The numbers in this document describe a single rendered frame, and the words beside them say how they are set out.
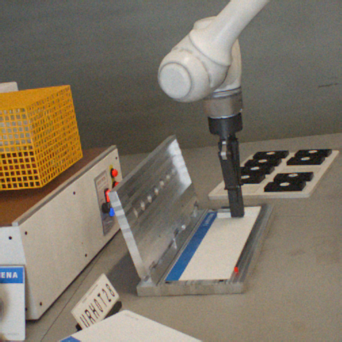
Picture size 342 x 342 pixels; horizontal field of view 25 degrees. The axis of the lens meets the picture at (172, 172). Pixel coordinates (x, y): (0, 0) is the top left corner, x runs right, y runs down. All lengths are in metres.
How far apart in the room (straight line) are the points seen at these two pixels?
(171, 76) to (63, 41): 2.42
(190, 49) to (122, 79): 2.32
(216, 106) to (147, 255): 0.38
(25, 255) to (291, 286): 0.49
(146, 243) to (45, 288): 0.21
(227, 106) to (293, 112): 2.07
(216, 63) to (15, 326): 0.61
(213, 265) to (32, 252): 0.35
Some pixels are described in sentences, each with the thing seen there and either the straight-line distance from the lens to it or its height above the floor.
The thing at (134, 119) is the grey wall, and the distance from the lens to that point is 3.83.
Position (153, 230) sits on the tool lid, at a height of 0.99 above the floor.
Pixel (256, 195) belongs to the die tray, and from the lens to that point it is 1.96.
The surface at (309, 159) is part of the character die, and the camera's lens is 2.19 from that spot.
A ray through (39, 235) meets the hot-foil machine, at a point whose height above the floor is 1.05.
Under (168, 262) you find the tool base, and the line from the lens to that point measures 1.57.
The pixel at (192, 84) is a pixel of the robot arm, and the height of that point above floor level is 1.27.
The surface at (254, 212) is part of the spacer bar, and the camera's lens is 1.77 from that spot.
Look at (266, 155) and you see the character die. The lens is 2.30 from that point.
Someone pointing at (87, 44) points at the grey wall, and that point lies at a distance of 3.83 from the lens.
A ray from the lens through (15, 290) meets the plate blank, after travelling 1.41.
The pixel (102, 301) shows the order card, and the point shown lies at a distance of 1.42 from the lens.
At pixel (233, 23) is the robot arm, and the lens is 1.49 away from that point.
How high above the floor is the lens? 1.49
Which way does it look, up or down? 15 degrees down
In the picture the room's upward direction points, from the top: 9 degrees counter-clockwise
